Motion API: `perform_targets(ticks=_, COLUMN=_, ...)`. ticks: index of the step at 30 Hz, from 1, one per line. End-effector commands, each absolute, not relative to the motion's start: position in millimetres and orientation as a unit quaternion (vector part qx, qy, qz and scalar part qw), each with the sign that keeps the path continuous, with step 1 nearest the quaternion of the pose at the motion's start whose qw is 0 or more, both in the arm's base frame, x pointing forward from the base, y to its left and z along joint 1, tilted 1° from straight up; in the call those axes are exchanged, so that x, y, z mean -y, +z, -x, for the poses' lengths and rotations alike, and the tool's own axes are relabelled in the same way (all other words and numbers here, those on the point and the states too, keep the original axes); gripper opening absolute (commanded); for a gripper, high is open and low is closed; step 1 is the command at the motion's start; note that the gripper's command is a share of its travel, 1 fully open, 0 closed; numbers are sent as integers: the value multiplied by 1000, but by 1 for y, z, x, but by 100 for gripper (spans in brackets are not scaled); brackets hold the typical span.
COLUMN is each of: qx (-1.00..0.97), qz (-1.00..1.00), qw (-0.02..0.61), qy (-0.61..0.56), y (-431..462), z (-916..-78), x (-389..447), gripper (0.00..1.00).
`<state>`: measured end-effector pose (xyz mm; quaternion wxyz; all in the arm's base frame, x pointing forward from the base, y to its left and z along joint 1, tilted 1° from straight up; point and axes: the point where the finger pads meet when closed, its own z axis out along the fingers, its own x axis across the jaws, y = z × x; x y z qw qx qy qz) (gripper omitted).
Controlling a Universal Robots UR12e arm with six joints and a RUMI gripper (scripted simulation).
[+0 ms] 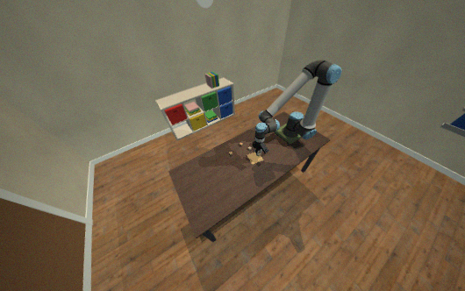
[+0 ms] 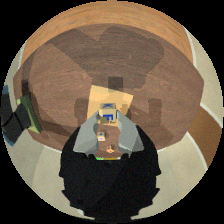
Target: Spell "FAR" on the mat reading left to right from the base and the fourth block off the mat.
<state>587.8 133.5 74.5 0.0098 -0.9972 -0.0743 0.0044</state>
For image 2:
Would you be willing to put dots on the tan flat mat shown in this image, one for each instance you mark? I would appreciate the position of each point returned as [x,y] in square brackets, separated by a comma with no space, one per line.
[105,95]

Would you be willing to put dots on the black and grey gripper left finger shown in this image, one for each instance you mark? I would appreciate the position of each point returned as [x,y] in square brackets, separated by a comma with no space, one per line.
[81,143]

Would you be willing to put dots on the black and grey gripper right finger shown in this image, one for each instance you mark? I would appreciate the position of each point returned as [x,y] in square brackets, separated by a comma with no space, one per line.
[134,141]

